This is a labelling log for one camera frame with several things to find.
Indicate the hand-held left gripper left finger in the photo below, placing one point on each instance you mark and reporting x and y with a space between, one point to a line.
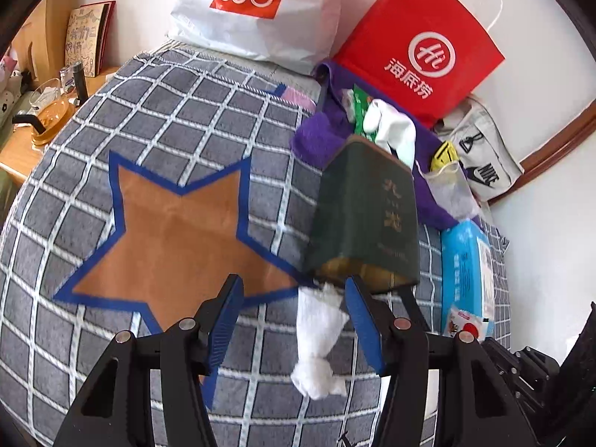
226 321

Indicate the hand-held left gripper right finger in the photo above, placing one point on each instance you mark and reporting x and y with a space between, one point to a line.
365 330

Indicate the white sock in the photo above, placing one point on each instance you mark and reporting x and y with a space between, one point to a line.
396 130
319 330

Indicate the dark green box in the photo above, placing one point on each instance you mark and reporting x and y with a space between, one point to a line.
368 209

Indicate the small red white packet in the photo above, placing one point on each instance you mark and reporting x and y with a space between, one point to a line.
465 323

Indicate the blue tissue pack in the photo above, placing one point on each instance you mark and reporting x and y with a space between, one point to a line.
465 260

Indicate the purple towel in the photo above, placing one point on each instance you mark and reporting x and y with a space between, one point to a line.
316 135

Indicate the white printed tote bag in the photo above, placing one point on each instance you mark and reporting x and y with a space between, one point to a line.
484 149

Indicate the green snack packet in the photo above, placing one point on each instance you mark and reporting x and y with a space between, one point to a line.
361 111

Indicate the checked blanket with stars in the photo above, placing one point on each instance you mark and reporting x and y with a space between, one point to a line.
139 116

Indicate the pink striped cloth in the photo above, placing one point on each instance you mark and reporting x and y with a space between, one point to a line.
298 98

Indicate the wooden bedside table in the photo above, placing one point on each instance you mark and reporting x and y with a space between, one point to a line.
14 158

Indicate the glass teapot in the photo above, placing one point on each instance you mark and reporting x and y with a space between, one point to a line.
51 111

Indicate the black bottle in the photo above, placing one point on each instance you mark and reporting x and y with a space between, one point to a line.
80 79

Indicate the white plastic shopping bag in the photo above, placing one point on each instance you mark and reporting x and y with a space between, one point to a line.
288 37

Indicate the red paper shopping bag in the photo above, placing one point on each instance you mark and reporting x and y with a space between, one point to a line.
419 32

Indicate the red book with drawing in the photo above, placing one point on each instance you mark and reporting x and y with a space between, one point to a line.
86 37

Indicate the white plush toy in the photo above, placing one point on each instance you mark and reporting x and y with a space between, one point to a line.
9 84

